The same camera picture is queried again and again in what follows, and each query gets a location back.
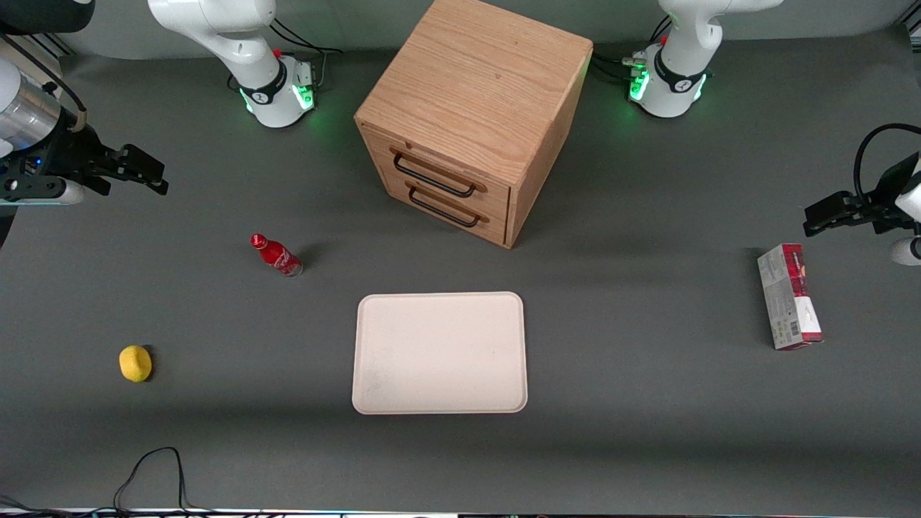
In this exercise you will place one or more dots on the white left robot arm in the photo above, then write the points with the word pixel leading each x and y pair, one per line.
pixel 683 43

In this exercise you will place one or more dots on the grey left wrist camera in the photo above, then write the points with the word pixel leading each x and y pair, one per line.
pixel 908 252

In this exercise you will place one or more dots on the red cola bottle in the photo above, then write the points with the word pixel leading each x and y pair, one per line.
pixel 277 255

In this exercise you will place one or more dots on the beige plastic tray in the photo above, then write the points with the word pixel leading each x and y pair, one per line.
pixel 439 352

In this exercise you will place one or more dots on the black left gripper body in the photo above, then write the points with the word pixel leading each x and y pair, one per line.
pixel 883 197

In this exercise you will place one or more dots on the grey and red carton box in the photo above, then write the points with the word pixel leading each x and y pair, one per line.
pixel 788 296

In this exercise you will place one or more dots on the yellow lemon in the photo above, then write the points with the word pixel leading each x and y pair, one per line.
pixel 135 363

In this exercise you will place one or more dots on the aluminium frame rail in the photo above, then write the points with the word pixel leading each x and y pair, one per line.
pixel 50 44

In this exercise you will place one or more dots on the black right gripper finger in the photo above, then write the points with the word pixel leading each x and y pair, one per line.
pixel 142 162
pixel 137 181

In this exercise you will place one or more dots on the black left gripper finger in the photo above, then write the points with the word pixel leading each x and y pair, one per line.
pixel 831 205
pixel 835 223

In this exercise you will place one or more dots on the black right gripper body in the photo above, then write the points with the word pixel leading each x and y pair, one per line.
pixel 70 153

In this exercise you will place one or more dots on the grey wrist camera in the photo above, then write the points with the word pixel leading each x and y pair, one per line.
pixel 43 193
pixel 908 252

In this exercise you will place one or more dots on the wooden drawer cabinet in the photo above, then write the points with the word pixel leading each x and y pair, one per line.
pixel 478 93

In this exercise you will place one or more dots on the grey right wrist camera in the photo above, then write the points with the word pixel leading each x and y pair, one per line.
pixel 43 193

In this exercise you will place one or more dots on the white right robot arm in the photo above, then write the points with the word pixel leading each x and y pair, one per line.
pixel 237 43

